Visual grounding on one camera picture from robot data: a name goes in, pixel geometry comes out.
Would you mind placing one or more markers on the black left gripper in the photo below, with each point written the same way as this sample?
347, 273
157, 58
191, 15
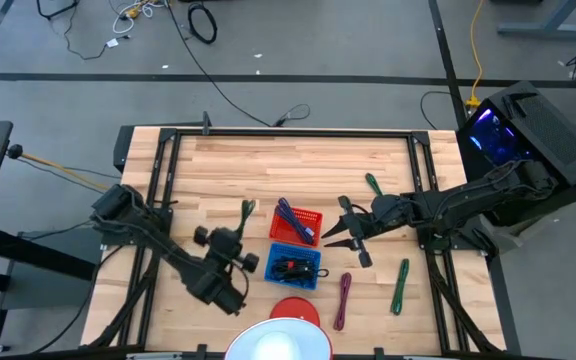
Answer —
225, 245

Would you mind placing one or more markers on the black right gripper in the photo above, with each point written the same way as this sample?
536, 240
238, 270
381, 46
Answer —
383, 215

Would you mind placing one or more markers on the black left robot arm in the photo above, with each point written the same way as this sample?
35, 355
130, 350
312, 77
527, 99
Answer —
168, 250

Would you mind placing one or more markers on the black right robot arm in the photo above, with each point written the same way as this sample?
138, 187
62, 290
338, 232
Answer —
468, 205

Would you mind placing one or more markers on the red plastic basket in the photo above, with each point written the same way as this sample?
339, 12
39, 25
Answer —
280, 235

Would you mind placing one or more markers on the blue plastic basket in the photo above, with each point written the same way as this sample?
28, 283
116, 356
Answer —
270, 280

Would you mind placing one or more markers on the red round bowl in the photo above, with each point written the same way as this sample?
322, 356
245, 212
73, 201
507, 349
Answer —
295, 309

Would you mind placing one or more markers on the white dome with red rim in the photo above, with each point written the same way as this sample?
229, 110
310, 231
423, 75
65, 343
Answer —
278, 342

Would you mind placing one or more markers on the black knob yellow rod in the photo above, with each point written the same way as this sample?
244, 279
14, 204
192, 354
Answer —
14, 151

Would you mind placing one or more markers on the black computer tower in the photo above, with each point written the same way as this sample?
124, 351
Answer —
558, 135

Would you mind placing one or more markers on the grey table leg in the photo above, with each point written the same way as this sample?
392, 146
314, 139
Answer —
543, 29

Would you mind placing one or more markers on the black aluminium table frame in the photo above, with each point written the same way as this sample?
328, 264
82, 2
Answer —
293, 133

